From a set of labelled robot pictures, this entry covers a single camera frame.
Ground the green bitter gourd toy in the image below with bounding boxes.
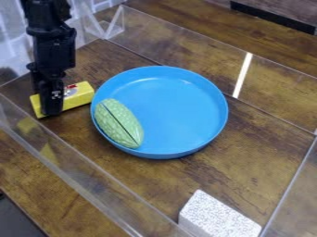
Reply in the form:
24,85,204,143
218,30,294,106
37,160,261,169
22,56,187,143
93,98,143,149

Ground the clear acrylic front wall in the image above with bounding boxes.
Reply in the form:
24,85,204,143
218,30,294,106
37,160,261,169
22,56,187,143
0,94,191,237

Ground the yellow block with label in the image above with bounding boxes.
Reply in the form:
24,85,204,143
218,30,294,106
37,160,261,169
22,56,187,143
29,81,93,119

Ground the white speckled foam block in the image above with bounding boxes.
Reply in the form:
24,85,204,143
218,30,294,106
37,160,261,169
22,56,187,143
178,190,261,237

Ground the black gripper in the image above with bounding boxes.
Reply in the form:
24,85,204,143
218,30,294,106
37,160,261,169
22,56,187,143
20,0,76,116

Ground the clear acrylic corner bracket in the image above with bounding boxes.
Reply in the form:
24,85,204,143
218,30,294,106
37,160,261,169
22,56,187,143
77,4,125,40

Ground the blue round tray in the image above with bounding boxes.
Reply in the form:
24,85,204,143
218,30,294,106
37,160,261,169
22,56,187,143
91,66,228,160

